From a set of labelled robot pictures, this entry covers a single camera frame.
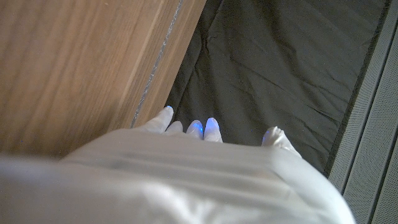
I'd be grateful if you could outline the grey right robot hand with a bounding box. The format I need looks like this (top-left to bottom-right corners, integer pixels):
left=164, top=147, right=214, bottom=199
left=0, top=105, right=357, bottom=224

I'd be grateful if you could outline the grey tape outline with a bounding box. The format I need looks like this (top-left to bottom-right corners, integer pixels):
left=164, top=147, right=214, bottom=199
left=129, top=0, right=185, bottom=129

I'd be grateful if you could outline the black backdrop curtain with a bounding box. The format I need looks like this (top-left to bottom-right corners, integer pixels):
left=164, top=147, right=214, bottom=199
left=164, top=0, right=392, bottom=178

